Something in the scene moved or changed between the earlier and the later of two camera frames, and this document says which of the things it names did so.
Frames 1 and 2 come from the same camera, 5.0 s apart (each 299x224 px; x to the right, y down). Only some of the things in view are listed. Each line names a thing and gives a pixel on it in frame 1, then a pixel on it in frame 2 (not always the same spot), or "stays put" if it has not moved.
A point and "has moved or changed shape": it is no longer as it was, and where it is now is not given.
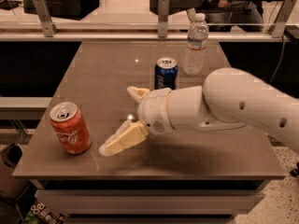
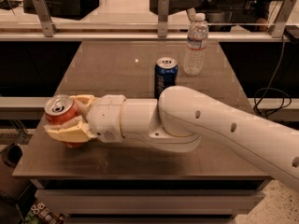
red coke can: x=71 y=128 has moved or changed shape
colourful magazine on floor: x=41 y=214 stays put
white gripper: x=154 y=109 -> x=106 y=116
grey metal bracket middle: x=163 y=15 stays put
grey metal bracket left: x=44 y=15 stays put
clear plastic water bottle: x=195 y=54 stays put
